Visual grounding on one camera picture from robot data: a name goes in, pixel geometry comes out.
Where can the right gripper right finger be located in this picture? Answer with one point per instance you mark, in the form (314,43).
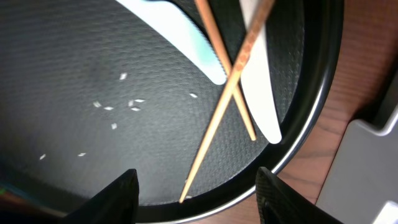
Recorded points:
(278,203)

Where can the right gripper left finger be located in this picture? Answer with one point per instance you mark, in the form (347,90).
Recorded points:
(117,203)

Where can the light blue plastic knife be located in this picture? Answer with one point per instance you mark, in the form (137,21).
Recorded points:
(177,28)

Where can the wooden chopstick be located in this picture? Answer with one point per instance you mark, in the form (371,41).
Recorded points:
(220,50)
(262,13)

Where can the grey dishwasher rack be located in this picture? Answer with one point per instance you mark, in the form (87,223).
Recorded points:
(361,186)

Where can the black round tray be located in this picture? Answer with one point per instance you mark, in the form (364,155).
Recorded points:
(47,44)

